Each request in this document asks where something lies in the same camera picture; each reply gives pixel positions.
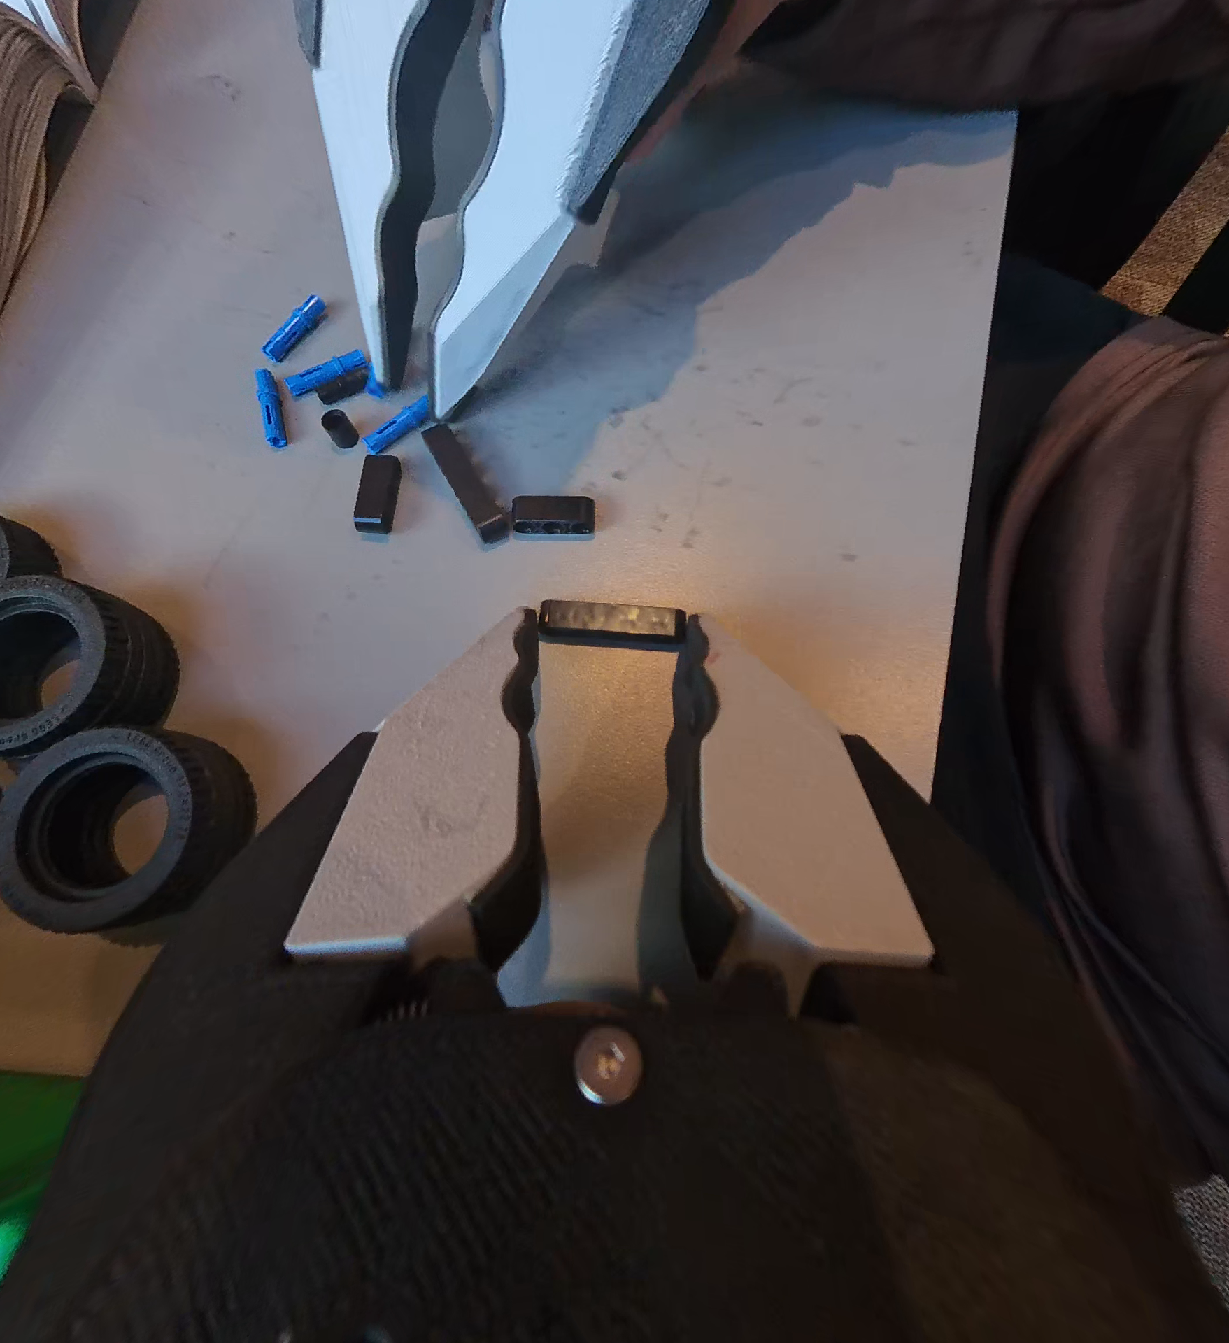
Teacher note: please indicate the long black toy beam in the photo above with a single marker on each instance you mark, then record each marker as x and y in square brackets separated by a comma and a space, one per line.
[613, 622]
[465, 482]

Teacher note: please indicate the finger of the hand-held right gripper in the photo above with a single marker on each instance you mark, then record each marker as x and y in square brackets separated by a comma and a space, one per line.
[358, 126]
[541, 157]

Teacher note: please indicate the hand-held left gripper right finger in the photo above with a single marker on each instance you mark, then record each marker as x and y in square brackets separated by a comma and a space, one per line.
[804, 839]

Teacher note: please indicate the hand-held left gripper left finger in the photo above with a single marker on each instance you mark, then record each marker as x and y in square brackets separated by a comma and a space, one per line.
[425, 828]

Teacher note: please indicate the grey desk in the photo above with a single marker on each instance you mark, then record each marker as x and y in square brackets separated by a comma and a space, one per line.
[730, 473]

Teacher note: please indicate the black toy connector pin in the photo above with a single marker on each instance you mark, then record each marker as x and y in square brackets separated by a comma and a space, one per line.
[342, 391]

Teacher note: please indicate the black toy bush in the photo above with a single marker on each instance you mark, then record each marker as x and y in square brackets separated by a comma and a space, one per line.
[339, 427]

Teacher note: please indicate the small black toy brick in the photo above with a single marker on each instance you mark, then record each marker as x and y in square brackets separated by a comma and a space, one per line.
[554, 516]
[379, 492]

